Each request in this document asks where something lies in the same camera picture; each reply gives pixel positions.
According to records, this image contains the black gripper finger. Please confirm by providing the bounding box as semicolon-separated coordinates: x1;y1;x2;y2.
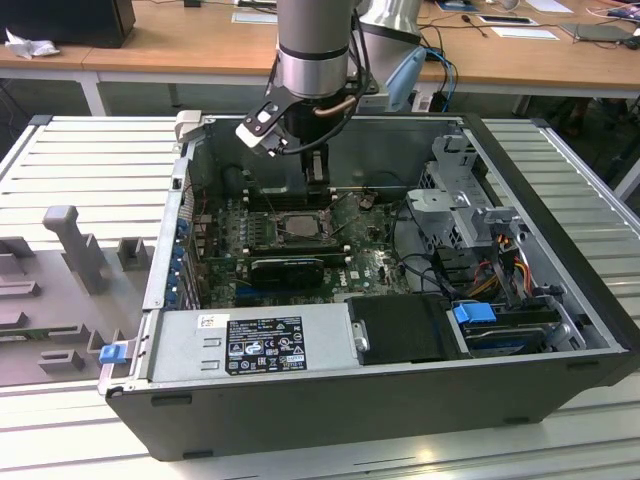
318;148;333;199
300;150;315;197

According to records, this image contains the metal socket cover frame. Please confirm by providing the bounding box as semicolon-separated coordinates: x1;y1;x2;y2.
323;191;363;237

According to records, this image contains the silver CPU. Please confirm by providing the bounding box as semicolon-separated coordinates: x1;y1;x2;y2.
283;213;326;239

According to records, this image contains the CPU socket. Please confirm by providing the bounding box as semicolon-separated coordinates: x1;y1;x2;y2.
273;209;335;247

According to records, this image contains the copper coloured bent tube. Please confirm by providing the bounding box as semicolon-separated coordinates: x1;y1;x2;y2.
313;96;357;120

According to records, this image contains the green motherboard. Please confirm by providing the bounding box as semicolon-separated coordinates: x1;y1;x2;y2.
192;187;416;309

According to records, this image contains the black graphics card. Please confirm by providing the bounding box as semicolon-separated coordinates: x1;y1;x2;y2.
207;252;346;290

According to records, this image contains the silver metal drive cage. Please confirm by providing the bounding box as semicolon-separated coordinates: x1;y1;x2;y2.
404;132;531;251

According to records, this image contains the blue bordered paper sheet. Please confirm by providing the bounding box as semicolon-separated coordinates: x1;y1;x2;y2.
230;10;279;25

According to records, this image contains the wooden desk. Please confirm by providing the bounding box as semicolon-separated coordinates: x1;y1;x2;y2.
0;0;640;101

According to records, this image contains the black plastic shroud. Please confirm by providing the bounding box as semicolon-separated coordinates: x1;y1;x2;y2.
344;294;464;365

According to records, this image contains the blue disk carrier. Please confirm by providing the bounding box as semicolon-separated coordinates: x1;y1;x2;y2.
452;302;497;329

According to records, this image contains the grey power supply unit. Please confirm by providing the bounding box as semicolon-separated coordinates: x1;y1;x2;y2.
130;304;361;386

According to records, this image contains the flat phone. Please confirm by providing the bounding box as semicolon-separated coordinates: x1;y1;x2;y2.
477;14;540;26

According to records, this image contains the hard disk drive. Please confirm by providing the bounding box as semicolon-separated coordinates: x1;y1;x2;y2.
462;323;546;357

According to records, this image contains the white paper sheet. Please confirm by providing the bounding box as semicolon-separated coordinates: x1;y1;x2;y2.
492;25;560;41

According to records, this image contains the black open PC case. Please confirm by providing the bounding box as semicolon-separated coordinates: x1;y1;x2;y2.
97;110;632;462

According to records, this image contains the black box on desk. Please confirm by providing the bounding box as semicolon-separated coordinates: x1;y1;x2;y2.
0;0;136;50

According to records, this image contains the grey parts rack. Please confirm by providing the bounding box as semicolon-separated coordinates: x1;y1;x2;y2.
0;204;157;389

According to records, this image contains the crumpled white paper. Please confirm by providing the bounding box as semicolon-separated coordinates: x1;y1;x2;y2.
3;27;61;60

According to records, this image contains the dark grey folder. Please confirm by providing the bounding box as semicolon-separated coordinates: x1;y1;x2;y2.
559;22;639;44

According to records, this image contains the green RAM stick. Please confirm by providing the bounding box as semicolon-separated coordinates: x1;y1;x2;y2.
0;327;57;345

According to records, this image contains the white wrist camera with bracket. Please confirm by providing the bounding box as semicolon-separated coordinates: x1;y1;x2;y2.
234;87;294;157

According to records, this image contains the pale grey case latch handle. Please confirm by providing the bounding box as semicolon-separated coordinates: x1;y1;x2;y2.
174;109;204;146

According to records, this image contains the blue cable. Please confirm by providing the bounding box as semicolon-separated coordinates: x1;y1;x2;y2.
424;47;459;109

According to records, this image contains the black cable bundle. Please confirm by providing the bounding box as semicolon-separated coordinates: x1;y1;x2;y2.
389;199;474;301

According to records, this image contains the yellow orange wire bundle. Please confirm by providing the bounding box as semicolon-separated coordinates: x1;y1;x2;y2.
469;249;532;299

